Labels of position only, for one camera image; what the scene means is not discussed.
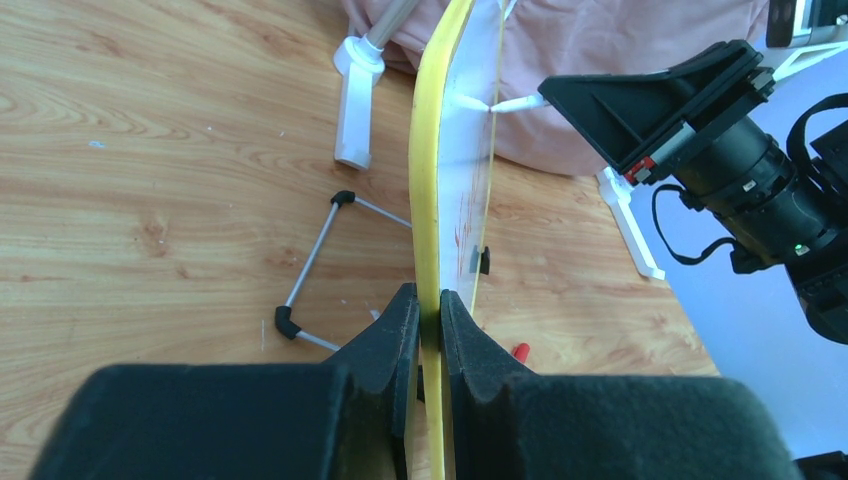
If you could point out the pink shorts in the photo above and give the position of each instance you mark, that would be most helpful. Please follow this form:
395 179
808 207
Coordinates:
545 38

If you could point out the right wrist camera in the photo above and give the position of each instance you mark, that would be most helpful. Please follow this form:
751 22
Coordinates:
803 33

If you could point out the metal whiteboard stand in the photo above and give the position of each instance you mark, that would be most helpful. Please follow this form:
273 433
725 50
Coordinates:
357 258

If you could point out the clothes rack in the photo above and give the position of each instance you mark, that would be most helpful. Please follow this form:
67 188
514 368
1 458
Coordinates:
359 60

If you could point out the red marker cap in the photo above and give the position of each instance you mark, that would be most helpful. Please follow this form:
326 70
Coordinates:
521 352

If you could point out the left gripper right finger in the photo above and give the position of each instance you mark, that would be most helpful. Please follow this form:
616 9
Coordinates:
509 422

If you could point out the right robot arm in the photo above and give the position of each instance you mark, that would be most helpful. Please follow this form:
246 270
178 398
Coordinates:
780 205

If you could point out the white marker pen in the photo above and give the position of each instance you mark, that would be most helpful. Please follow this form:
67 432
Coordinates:
520 104

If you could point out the yellow framed whiteboard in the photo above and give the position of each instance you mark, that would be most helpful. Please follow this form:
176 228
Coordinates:
451 152

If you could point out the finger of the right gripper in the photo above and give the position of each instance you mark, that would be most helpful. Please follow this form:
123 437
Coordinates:
594 105

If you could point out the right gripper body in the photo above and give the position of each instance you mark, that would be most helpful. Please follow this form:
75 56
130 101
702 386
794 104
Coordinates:
676 113

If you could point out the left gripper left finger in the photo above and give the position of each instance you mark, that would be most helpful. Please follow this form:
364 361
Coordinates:
347 417

